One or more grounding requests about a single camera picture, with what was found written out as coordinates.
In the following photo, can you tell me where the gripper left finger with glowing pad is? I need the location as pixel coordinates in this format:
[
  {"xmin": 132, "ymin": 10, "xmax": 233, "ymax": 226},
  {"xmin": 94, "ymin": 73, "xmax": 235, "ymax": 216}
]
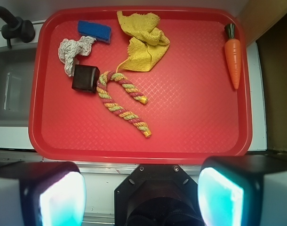
[{"xmin": 0, "ymin": 161, "xmax": 86, "ymax": 226}]

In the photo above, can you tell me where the multicolour twisted rope toy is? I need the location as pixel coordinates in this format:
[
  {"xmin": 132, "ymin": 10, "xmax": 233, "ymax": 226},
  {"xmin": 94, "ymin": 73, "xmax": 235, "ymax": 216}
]
[{"xmin": 96, "ymin": 70, "xmax": 153, "ymax": 139}]

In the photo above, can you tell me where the black faucet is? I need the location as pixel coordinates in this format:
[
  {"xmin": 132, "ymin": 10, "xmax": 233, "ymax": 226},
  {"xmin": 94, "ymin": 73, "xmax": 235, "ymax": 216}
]
[{"xmin": 0, "ymin": 6, "xmax": 36, "ymax": 49}]

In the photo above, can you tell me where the black cube block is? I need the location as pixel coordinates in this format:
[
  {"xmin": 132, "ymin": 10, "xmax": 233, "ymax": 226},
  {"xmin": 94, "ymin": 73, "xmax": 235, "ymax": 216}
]
[{"xmin": 72, "ymin": 65, "xmax": 100, "ymax": 93}]

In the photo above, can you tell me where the orange plastic carrot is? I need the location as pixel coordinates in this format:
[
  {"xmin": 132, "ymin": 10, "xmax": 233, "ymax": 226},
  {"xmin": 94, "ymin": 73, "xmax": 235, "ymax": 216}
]
[{"xmin": 224, "ymin": 24, "xmax": 242, "ymax": 90}]

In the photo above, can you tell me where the yellow cloth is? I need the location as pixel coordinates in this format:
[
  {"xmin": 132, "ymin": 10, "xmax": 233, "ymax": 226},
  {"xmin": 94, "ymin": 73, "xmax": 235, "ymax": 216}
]
[{"xmin": 116, "ymin": 11, "xmax": 170, "ymax": 72}]

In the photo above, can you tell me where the red plastic tray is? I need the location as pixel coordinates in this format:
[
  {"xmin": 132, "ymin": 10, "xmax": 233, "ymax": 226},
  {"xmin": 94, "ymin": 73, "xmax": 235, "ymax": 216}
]
[{"xmin": 29, "ymin": 6, "xmax": 252, "ymax": 165}]

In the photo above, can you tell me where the grey sink basin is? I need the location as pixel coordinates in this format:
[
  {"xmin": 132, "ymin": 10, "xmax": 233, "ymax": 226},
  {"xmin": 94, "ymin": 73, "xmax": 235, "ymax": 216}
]
[{"xmin": 0, "ymin": 43, "xmax": 37, "ymax": 127}]

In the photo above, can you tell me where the blue sponge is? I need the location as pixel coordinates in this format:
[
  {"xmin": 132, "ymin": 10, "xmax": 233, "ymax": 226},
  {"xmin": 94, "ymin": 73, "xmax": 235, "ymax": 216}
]
[{"xmin": 77, "ymin": 21, "xmax": 112, "ymax": 44}]

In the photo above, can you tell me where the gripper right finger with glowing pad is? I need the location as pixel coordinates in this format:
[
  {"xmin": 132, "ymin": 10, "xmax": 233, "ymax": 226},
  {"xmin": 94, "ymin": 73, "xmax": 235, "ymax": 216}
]
[{"xmin": 198, "ymin": 154, "xmax": 287, "ymax": 226}]

